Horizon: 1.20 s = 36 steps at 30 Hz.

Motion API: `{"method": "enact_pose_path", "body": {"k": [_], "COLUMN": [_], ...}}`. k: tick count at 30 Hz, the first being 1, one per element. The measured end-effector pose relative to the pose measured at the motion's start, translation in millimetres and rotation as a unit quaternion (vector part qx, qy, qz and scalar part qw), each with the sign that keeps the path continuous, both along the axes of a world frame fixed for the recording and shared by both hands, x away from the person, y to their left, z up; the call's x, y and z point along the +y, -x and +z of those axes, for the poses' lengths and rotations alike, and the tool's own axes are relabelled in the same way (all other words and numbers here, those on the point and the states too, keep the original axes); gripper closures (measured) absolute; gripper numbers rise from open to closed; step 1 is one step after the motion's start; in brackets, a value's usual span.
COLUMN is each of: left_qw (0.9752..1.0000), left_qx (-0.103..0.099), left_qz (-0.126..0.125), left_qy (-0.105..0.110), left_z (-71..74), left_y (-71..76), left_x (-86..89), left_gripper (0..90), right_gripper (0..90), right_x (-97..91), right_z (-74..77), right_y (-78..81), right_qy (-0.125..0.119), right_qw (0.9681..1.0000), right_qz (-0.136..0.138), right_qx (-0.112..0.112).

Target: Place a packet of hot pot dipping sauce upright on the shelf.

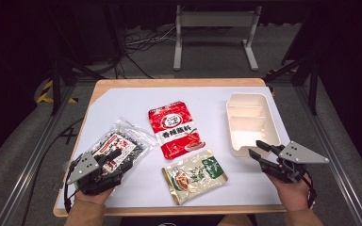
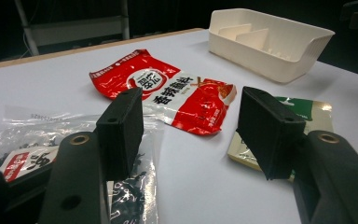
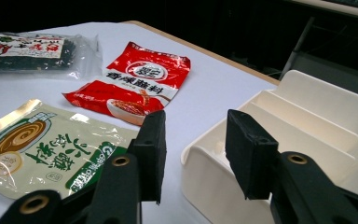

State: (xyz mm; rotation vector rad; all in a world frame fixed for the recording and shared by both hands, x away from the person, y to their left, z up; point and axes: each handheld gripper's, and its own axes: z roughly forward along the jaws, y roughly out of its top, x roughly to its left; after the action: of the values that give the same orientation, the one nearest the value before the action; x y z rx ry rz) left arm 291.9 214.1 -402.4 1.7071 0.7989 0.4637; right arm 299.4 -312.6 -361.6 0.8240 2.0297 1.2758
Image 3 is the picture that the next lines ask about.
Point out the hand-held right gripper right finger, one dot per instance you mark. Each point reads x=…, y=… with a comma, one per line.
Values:
x=250, y=152

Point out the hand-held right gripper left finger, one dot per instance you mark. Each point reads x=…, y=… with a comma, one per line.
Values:
x=150, y=155

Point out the white divided storage box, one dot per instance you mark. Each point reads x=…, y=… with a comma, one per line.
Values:
x=307, y=124

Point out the red and white seasoning packet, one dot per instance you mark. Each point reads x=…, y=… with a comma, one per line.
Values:
x=143, y=62

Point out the beige and green sauce packet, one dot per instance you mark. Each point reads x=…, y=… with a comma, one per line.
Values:
x=43, y=149

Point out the grey metal stand leg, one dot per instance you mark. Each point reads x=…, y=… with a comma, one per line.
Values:
x=296, y=46

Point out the grey low panel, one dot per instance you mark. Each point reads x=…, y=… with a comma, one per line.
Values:
x=338, y=74

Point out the clear bag of dark dried food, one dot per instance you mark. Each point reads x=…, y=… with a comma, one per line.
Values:
x=28, y=59

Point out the light wooden desk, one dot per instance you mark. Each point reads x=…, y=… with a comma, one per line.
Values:
x=332, y=7

